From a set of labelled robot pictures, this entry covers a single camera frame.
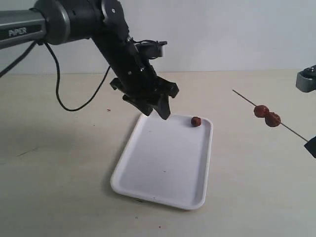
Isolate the thin metal skewer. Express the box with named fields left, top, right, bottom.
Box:
left=232, top=89, right=307, bottom=142

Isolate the red meatball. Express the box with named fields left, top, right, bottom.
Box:
left=191, top=117, right=201, bottom=127
left=265, top=112, right=281, bottom=127
left=253, top=105, right=270, bottom=118

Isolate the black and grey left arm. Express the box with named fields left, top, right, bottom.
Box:
left=0, top=0, right=179, bottom=119

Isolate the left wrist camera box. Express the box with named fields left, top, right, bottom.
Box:
left=135, top=40, right=167, bottom=60

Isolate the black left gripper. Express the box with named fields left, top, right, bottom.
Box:
left=92, top=37, right=179, bottom=120

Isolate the white rectangular plastic tray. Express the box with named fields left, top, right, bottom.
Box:
left=110, top=112, right=213, bottom=210

